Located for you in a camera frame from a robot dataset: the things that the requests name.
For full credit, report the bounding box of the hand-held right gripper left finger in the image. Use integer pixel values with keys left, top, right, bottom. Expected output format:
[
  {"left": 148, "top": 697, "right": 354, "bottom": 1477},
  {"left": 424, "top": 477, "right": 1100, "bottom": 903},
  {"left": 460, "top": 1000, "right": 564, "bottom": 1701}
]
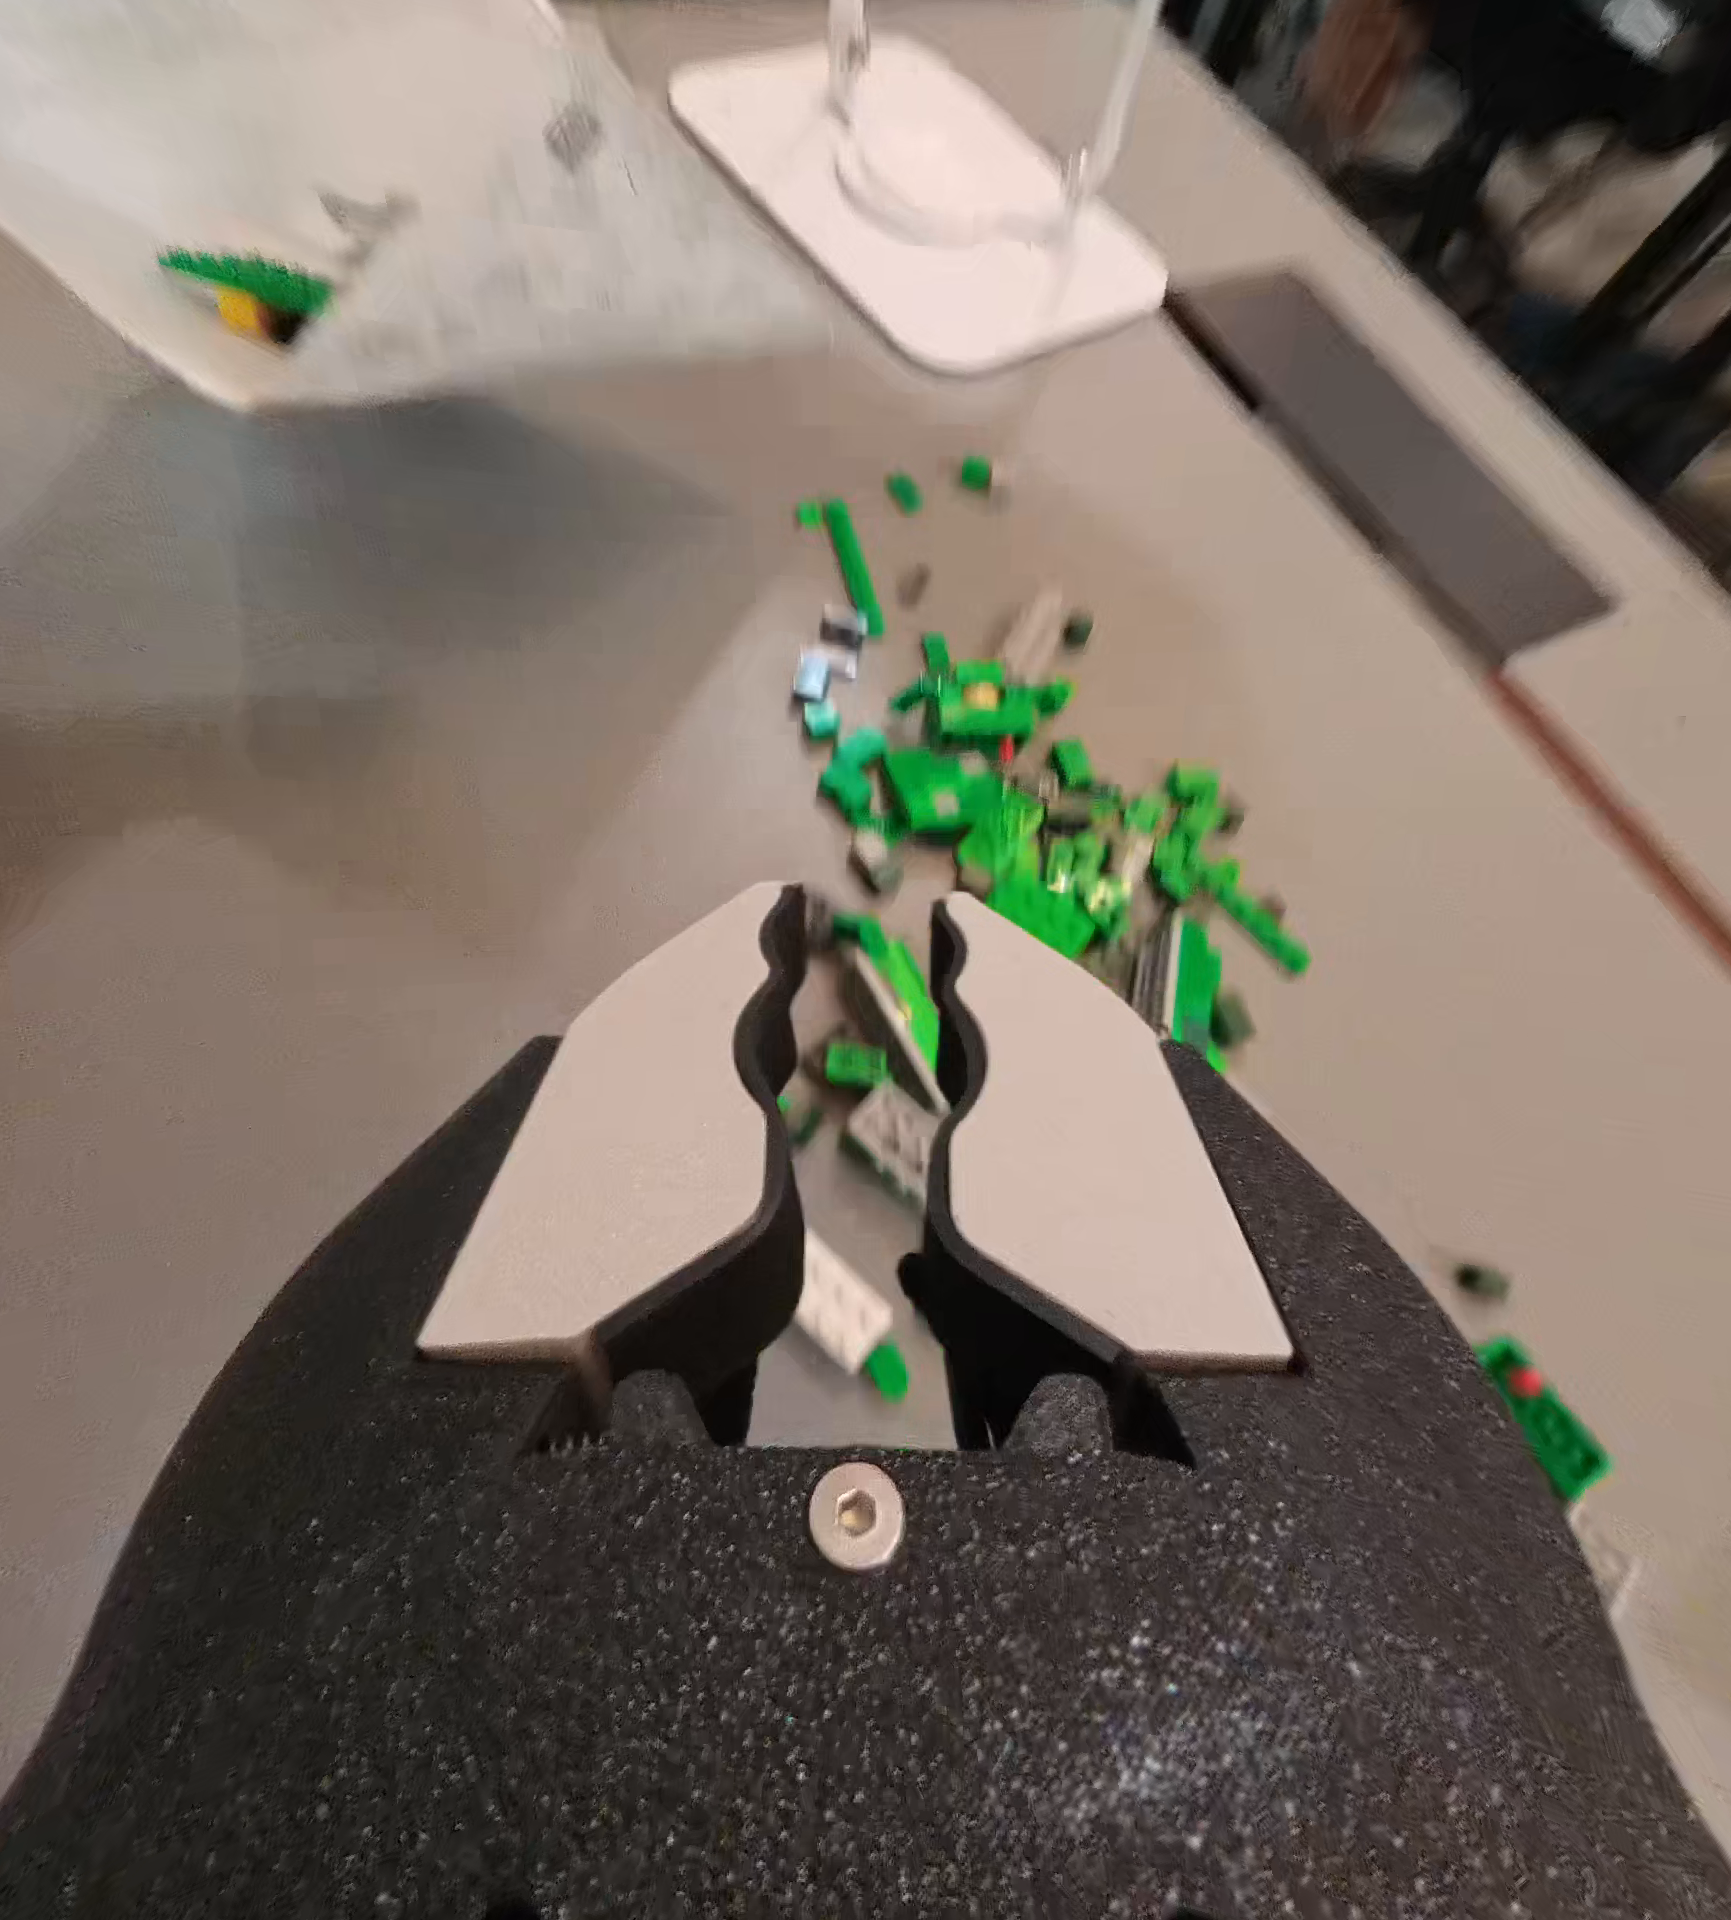
[{"left": 416, "top": 880, "right": 808, "bottom": 1449}]

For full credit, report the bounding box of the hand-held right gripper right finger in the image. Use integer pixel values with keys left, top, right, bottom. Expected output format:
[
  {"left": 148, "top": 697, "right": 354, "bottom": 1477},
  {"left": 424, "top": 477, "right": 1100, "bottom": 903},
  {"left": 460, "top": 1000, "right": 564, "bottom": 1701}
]
[{"left": 898, "top": 892, "right": 1296, "bottom": 1470}]

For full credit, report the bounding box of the pile of green toy bricks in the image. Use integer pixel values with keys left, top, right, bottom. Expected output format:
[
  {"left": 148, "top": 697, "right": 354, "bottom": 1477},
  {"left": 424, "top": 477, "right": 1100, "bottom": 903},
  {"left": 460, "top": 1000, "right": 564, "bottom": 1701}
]
[{"left": 776, "top": 644, "right": 1318, "bottom": 1403}]

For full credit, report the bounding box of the light grey studded brick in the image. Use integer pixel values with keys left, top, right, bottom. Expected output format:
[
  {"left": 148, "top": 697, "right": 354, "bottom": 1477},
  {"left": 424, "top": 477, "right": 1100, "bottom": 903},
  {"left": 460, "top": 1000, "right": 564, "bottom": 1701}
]
[{"left": 842, "top": 1079, "right": 946, "bottom": 1201}]

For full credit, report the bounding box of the white studded brick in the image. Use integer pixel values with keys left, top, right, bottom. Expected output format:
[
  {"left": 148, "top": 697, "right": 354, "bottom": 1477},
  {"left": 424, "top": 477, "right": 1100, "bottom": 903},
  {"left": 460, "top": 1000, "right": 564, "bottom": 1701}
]
[{"left": 796, "top": 1243, "right": 896, "bottom": 1375}]

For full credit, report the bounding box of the green and white assembled panel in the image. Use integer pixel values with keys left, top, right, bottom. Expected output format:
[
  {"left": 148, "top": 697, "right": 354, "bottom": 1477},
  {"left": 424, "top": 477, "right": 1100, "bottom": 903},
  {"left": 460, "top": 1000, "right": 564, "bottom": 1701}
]
[{"left": 880, "top": 745, "right": 1012, "bottom": 835}]

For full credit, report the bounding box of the green build with gold piece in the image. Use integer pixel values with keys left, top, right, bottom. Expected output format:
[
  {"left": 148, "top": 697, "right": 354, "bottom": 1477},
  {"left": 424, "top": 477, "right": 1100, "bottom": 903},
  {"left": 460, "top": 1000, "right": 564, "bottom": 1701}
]
[{"left": 892, "top": 659, "right": 1076, "bottom": 752}]

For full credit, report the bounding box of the green plate with red stud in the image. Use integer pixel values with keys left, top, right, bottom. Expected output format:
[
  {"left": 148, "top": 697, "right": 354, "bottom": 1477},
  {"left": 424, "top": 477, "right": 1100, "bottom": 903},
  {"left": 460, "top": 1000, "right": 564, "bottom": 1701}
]
[{"left": 1476, "top": 1332, "right": 1613, "bottom": 1503}]

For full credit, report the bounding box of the long green studded plate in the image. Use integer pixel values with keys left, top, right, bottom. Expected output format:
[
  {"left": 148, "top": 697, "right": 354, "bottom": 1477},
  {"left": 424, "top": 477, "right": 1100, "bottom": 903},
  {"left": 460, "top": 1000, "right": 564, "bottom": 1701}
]
[{"left": 824, "top": 498, "right": 886, "bottom": 640}]

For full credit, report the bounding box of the white monitor stand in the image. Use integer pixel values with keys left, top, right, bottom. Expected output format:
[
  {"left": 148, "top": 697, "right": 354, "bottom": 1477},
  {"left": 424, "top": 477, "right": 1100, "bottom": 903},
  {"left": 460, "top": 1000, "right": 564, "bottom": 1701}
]
[{"left": 668, "top": 0, "right": 1170, "bottom": 378}]

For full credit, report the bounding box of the white instruction booklet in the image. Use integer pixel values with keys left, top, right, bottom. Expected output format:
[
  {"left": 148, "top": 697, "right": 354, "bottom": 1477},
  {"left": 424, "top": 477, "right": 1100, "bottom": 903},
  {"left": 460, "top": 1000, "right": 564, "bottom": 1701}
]
[{"left": 0, "top": 0, "right": 838, "bottom": 413}]

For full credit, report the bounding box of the dark background furniture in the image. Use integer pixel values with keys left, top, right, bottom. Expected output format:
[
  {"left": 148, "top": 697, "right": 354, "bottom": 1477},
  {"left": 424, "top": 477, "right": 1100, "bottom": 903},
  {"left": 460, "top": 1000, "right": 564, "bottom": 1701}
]
[{"left": 1166, "top": 0, "right": 1731, "bottom": 601}]

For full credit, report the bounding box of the black desk cable cover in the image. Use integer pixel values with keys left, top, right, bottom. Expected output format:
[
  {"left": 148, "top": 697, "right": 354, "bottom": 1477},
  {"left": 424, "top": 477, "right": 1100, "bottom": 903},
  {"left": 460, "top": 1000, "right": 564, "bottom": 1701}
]
[{"left": 1172, "top": 269, "right": 1617, "bottom": 669}]

